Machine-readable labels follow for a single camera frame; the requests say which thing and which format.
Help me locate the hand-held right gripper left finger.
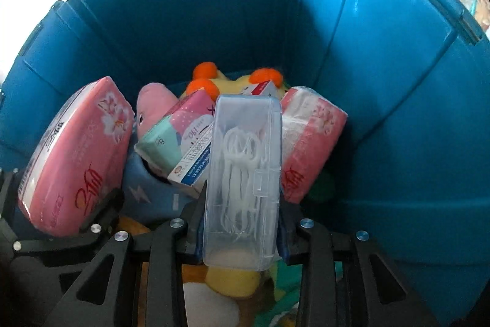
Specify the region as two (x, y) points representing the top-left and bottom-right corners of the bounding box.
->
(42, 197), (207, 327)

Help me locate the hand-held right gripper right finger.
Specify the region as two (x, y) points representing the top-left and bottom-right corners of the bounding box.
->
(276, 204), (441, 327)

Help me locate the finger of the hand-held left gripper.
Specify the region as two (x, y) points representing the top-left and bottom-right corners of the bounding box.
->
(11, 188), (125, 266)
(0, 168), (21, 249)

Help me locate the yellow green plush toy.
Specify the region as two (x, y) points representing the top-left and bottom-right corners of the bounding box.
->
(184, 260), (305, 327)

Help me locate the pink flower tissue pack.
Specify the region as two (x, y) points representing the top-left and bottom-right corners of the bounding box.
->
(281, 86), (349, 205)
(17, 77), (135, 238)

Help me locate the clear floss pick box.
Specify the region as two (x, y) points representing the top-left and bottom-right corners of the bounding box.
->
(202, 94), (284, 271)

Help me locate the long toothpaste box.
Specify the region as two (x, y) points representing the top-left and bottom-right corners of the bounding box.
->
(167, 120), (215, 197)

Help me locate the mint pink pad pack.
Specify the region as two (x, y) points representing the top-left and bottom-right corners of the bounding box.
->
(135, 89), (217, 174)

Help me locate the small pink pig plush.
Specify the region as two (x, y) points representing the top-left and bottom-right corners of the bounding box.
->
(122, 82), (196, 228)

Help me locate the blue plastic container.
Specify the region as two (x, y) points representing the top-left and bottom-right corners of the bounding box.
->
(0, 0), (490, 327)

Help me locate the small red white box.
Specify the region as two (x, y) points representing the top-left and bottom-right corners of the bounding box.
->
(239, 80), (278, 97)

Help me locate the yellow orange plush toy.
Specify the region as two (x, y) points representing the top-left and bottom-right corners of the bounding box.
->
(180, 61), (287, 101)

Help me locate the clear wrapped packet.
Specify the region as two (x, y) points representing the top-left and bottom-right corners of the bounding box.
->
(457, 0), (490, 32)

